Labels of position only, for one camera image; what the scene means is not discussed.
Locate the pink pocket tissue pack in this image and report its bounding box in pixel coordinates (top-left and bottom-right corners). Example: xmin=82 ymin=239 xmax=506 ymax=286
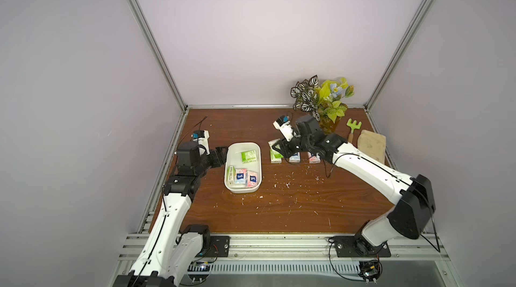
xmin=308 ymin=152 xmax=321 ymax=164

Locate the blue pocket tissue pack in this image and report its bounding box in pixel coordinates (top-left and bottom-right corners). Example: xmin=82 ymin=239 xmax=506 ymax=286
xmin=289 ymin=152 xmax=301 ymax=163

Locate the green pocket tissue pack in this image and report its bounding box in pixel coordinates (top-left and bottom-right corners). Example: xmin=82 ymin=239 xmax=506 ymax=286
xmin=270 ymin=150 xmax=283 ymax=164

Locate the white plastic storage box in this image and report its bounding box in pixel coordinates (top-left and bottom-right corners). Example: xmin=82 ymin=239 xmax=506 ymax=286
xmin=224 ymin=142 xmax=262 ymax=194

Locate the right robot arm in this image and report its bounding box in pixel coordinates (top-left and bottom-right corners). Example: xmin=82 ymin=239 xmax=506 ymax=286
xmin=271 ymin=115 xmax=435 ymax=256

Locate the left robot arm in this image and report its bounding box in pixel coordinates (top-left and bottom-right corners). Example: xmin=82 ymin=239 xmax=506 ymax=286
xmin=112 ymin=139 xmax=228 ymax=286

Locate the green edge tissue pack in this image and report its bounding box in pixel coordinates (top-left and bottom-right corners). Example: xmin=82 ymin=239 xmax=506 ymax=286
xmin=227 ymin=166 xmax=235 ymax=186

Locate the potted artificial plant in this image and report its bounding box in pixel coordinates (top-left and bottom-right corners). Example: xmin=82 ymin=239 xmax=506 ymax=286
xmin=290 ymin=75 xmax=355 ymax=135

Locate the green toy garden rake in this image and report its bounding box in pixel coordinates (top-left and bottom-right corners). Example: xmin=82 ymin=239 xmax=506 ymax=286
xmin=347 ymin=119 xmax=361 ymax=143

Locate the blue tempo tissue pack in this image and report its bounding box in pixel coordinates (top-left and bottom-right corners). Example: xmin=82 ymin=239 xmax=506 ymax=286
xmin=235 ymin=168 xmax=248 ymax=185

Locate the white tissue pack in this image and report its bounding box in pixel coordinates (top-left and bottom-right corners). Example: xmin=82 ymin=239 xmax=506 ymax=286
xmin=241 ymin=150 xmax=258 ymax=164

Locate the pink barcode tissue pack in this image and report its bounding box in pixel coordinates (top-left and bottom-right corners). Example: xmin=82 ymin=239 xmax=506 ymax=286
xmin=247 ymin=171 xmax=259 ymax=188

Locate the beige work glove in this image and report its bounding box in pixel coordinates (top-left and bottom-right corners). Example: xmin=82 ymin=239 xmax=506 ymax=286
xmin=357 ymin=130 xmax=386 ymax=164

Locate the left circuit board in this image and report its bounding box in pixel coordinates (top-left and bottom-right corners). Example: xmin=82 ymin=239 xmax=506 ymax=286
xmin=187 ymin=261 xmax=212 ymax=286

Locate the circuit board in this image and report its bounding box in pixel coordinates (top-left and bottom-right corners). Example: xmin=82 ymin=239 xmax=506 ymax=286
xmin=358 ymin=260 xmax=383 ymax=284
xmin=187 ymin=261 xmax=212 ymax=286

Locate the right circuit board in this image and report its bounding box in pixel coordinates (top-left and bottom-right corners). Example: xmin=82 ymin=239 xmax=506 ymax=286
xmin=358 ymin=260 xmax=383 ymax=284

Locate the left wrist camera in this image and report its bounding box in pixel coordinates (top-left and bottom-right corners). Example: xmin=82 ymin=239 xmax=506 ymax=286
xmin=192 ymin=130 xmax=210 ymax=155

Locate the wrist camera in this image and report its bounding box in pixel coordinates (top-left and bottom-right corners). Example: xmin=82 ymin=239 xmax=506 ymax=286
xmin=192 ymin=130 xmax=210 ymax=155
xmin=273 ymin=115 xmax=295 ymax=142

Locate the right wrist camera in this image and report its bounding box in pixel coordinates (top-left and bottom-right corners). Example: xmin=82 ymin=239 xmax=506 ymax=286
xmin=273 ymin=115 xmax=295 ymax=142

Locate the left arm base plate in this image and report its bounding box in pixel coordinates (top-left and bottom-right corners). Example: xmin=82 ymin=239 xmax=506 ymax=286
xmin=196 ymin=235 xmax=231 ymax=259

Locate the aluminium front rail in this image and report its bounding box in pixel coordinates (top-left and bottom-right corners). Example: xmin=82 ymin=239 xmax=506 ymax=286
xmin=118 ymin=232 xmax=450 ymax=263

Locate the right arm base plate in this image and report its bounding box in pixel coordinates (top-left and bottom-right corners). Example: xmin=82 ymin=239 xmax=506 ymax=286
xmin=329 ymin=235 xmax=392 ymax=258

